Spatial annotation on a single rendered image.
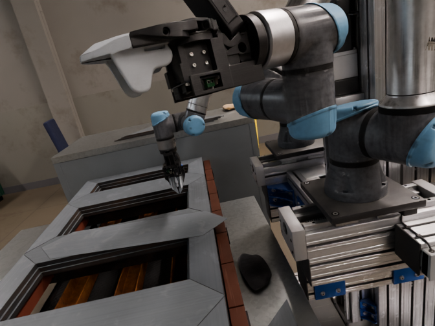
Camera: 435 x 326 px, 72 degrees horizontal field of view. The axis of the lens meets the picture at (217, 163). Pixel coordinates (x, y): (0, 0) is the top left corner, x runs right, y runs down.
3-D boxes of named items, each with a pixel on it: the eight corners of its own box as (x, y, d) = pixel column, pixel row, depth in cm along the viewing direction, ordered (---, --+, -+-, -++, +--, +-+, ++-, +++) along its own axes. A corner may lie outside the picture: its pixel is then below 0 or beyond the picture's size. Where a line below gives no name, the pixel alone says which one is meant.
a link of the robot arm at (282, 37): (288, -2, 37) (252, 21, 45) (259, 1, 35) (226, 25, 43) (300, 59, 39) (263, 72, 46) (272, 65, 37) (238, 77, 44)
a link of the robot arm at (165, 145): (156, 138, 126) (176, 134, 126) (159, 148, 128) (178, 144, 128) (155, 142, 119) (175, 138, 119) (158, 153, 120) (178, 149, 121)
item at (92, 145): (52, 163, 187) (50, 158, 186) (84, 141, 244) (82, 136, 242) (254, 121, 191) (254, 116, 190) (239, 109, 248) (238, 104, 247)
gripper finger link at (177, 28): (136, 43, 29) (214, 31, 32) (131, 27, 28) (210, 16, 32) (127, 55, 33) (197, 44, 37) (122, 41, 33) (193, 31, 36)
